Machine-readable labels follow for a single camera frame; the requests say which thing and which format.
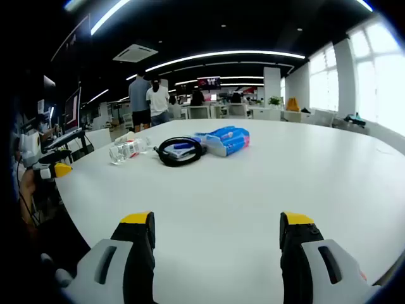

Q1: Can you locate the dark overhead display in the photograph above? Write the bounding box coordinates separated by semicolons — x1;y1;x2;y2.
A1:
52;15;91;61

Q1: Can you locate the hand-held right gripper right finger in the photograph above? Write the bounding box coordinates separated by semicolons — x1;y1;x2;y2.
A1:
279;211;382;304

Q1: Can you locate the black cable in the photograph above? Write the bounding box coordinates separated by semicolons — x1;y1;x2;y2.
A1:
154;136;208;167

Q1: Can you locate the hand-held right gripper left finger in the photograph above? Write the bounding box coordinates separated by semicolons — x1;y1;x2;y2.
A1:
59;211;156;304

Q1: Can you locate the long curved ceiling light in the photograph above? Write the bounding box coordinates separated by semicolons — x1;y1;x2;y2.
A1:
145;49;306;73

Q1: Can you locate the white table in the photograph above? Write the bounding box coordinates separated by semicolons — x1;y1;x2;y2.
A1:
55;118;405;304

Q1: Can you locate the white office chair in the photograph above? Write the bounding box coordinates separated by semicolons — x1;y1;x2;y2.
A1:
188;105;211;120
227;103;249;118

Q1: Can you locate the bright ceiling light strip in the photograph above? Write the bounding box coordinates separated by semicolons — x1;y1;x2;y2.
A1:
90;0;130;35

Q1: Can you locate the clear plastic water bottle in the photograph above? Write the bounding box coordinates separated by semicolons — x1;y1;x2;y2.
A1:
109;136;153;165

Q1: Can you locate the wet wipes packet blue lid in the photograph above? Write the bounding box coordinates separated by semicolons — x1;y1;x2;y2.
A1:
164;134;206;159

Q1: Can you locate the ceiling air conditioner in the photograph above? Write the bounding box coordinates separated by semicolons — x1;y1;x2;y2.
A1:
113;43;158;63

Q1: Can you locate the laptop with red screen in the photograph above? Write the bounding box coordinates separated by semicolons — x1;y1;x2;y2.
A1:
62;87;83;134

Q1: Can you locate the blue tissue pack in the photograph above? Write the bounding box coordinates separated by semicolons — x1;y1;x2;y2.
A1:
193;125;252;158

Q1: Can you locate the teal dark object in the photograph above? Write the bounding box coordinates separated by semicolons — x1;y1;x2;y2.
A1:
344;113;366;126

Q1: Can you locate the hanging display screen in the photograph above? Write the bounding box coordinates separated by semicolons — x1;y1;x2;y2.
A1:
197;75;221;88

